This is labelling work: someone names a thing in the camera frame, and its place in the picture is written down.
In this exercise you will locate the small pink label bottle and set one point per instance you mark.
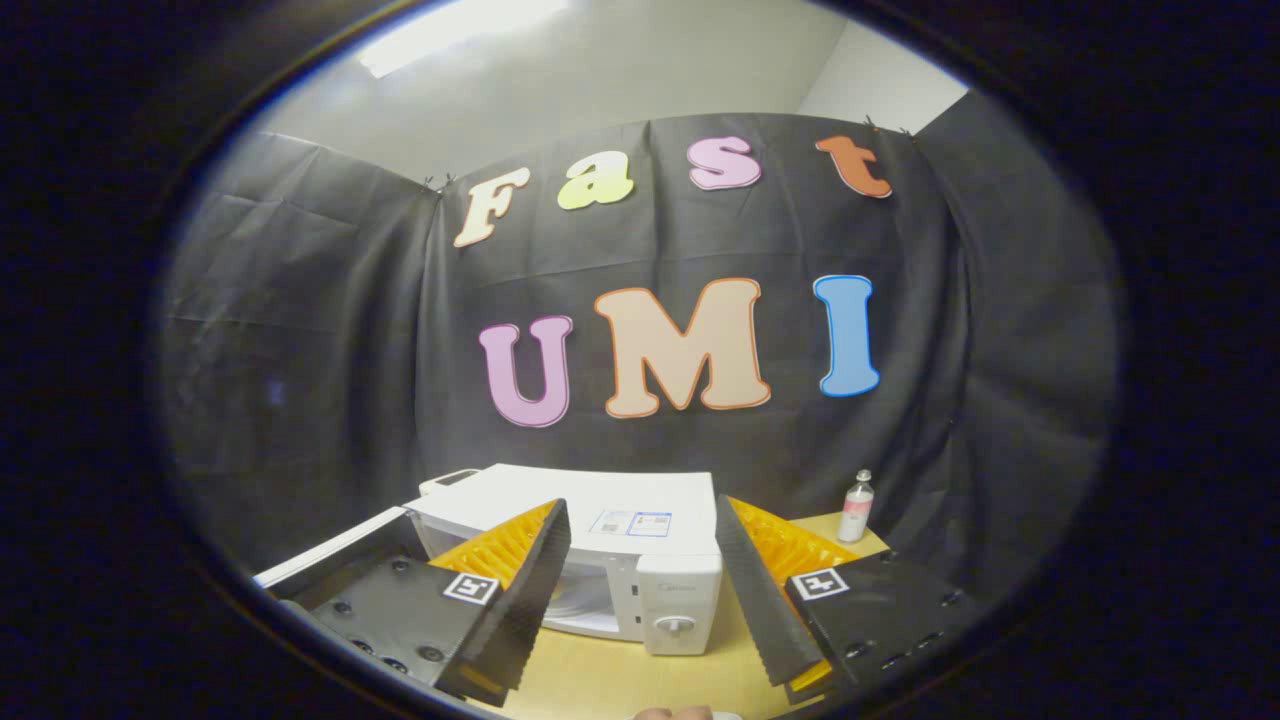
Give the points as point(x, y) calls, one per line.
point(856, 510)

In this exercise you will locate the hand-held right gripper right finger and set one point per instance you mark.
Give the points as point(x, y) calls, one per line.
point(760, 600)

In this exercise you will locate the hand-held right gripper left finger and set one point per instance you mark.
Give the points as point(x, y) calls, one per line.
point(525, 600)

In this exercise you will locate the black backdrop cloth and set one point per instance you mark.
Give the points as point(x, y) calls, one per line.
point(350, 350)

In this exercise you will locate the white microwave oven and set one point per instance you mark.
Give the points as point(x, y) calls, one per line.
point(640, 495)

